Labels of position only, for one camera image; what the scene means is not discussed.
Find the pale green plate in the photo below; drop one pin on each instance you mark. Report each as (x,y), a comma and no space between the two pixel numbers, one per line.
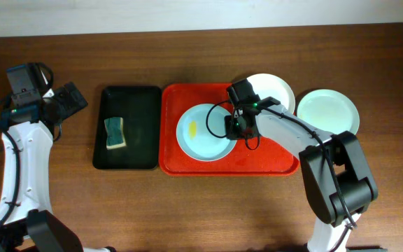
(330,111)

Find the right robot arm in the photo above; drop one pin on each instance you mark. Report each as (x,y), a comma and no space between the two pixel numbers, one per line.
(338,182)

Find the black rectangular tray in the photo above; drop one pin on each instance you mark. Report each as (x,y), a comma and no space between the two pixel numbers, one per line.
(140,108)

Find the light blue plate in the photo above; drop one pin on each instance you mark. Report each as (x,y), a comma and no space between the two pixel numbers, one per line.
(199,133)

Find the red plastic tray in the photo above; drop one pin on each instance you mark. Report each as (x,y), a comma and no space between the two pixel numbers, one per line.
(269,159)

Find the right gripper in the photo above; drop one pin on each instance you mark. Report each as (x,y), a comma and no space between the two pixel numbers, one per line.
(235,133)

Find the white plate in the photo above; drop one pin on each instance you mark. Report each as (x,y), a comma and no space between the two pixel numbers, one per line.
(268,85)

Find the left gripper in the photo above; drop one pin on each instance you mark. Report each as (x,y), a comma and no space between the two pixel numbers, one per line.
(71,98)

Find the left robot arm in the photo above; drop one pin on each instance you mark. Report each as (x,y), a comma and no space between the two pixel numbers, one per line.
(30,123)

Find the green and yellow sponge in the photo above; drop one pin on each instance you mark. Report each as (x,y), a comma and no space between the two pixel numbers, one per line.
(115,133)

